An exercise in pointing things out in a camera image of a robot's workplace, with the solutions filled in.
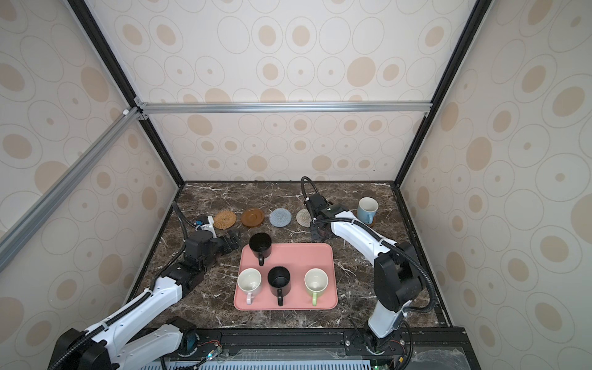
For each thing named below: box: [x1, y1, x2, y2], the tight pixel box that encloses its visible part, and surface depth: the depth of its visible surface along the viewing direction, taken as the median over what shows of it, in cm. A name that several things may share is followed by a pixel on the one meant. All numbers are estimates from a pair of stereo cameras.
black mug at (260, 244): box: [248, 232, 273, 267], surface depth 89 cm
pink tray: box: [234, 242, 339, 311], surface depth 92 cm
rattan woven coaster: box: [212, 210, 237, 230], surface depth 108 cm
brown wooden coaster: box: [240, 208, 265, 228], surface depth 108 cm
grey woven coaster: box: [269, 207, 293, 228], surface depth 108 cm
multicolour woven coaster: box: [296, 208, 313, 228], surface depth 108 cm
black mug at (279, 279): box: [267, 265, 292, 307], surface depth 81 cm
